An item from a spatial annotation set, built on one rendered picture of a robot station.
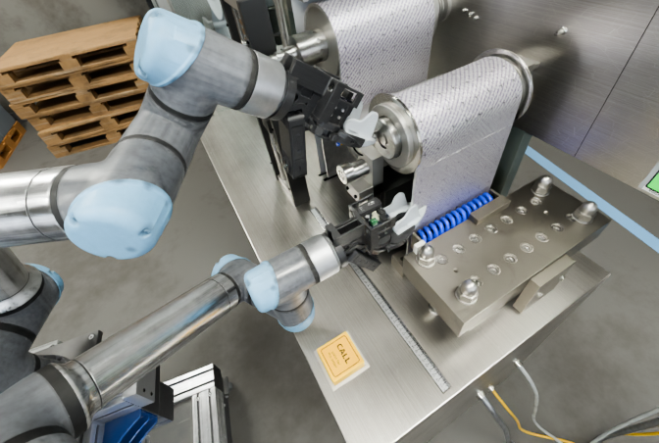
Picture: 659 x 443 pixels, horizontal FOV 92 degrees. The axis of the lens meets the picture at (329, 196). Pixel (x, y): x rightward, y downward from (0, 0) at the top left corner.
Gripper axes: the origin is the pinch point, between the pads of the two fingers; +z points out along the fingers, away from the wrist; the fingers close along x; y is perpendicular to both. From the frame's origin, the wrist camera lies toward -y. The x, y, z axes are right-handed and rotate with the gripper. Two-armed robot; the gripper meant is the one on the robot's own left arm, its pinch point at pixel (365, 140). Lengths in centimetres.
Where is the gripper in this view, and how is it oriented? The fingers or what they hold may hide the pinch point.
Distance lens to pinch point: 57.3
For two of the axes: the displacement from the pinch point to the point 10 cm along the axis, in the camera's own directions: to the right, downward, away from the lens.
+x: -4.9, -5.8, 6.5
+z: 7.4, 1.2, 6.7
